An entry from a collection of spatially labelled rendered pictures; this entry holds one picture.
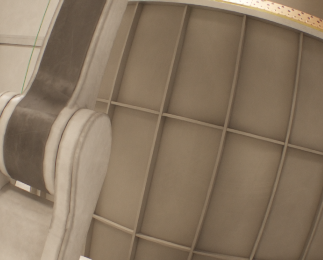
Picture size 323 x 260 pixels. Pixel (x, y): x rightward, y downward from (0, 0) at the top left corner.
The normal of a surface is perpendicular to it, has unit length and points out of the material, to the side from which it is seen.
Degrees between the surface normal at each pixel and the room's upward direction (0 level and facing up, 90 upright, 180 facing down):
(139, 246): 90
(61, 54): 85
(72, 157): 86
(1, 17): 90
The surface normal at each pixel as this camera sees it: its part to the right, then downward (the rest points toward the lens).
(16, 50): -0.29, -0.03
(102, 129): 0.97, 0.09
